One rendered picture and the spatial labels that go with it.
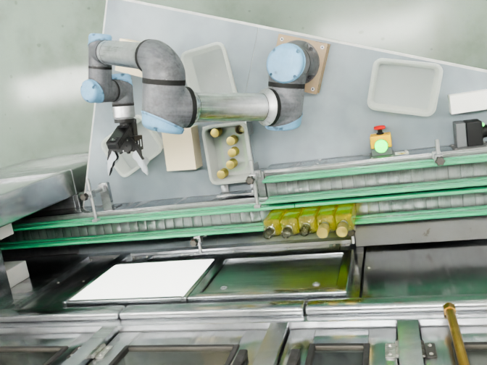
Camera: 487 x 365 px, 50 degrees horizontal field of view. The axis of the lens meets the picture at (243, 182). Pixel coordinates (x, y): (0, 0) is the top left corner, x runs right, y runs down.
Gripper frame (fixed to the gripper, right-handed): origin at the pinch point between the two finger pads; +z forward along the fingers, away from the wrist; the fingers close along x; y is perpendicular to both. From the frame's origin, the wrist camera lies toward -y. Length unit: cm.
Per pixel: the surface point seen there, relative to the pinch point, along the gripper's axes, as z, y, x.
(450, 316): 28, -39, -103
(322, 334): 34, -40, -73
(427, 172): 3, 18, -100
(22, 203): 8.4, -6.4, 40.0
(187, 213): 15.3, 9.1, -17.8
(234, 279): 31, -13, -42
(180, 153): -5.3, 20.6, -11.7
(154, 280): 33.3, -12.1, -13.4
